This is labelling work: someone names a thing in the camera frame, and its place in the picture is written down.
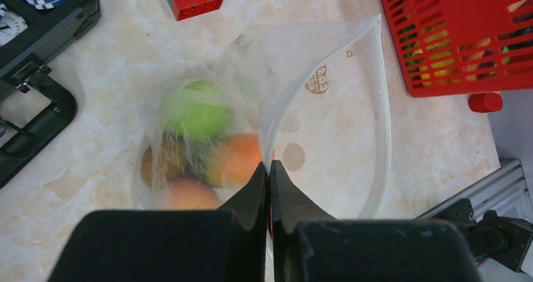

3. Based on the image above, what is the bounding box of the green toy apple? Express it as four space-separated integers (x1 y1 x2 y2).
160 79 233 141

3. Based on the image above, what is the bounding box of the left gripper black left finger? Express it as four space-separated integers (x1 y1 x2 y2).
49 163 268 281

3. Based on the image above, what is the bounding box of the red plastic basket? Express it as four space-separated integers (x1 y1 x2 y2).
380 0 532 98

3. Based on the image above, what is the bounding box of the black poker chip case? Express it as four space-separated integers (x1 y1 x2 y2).
1 0 101 187

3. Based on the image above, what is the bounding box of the aluminium frame rail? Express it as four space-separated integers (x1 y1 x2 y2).
419 159 532 222

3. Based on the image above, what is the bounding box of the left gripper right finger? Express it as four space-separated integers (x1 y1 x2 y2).
270 160 481 281

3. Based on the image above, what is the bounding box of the clear zip top bag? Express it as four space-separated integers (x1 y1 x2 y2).
131 15 391 219

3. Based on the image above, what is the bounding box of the orange toy pumpkin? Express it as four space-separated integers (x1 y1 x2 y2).
206 133 262 188

